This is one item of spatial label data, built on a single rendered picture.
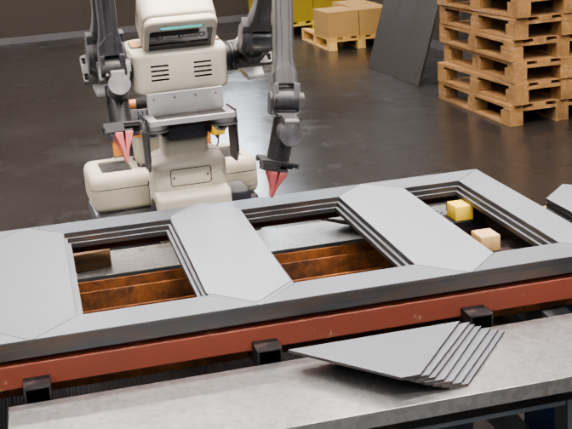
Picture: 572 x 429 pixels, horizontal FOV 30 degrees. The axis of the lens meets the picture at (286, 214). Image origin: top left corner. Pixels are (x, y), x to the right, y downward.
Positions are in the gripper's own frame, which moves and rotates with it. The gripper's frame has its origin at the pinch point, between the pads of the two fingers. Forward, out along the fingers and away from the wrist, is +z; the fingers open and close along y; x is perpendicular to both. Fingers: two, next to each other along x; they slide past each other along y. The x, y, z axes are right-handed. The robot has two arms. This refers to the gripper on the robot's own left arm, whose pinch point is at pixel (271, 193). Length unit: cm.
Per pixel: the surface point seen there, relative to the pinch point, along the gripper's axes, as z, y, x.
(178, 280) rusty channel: 22.9, -21.7, -7.4
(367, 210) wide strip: -1.5, 21.6, -12.4
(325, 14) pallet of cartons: -11, 245, 802
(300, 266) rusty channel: 16.3, 8.9, -7.4
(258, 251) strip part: 6.5, -9.3, -31.2
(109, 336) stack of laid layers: 17, -44, -62
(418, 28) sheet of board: -22, 264, 588
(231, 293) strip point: 9, -20, -54
